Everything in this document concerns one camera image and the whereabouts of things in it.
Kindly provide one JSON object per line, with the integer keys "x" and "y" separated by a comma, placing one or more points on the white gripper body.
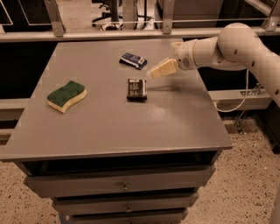
{"x": 184, "y": 55}

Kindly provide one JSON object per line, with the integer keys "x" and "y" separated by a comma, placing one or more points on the blue rxbar blueberry packet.
{"x": 133, "y": 60}

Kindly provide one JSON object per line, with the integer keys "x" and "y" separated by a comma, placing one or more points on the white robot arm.
{"x": 245, "y": 188}

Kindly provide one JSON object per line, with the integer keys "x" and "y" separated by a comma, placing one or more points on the green and yellow sponge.
{"x": 65, "y": 97}

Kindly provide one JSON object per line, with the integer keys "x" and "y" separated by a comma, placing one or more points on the black office chair base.
{"x": 112, "y": 12}

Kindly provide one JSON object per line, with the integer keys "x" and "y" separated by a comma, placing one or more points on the grey drawer cabinet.
{"x": 177, "y": 125}

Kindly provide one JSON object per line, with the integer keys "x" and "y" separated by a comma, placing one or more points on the top grey drawer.
{"x": 120, "y": 181}

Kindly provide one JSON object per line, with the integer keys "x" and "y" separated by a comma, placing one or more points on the grey drawer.
{"x": 139, "y": 217}
{"x": 126, "y": 204}
{"x": 120, "y": 181}

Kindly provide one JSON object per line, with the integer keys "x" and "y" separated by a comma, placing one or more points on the bottom grey drawer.
{"x": 139, "y": 217}

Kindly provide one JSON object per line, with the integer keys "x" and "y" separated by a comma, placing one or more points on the middle grey drawer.
{"x": 126, "y": 204}

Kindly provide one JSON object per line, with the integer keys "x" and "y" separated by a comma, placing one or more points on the metal railing frame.
{"x": 71, "y": 20}

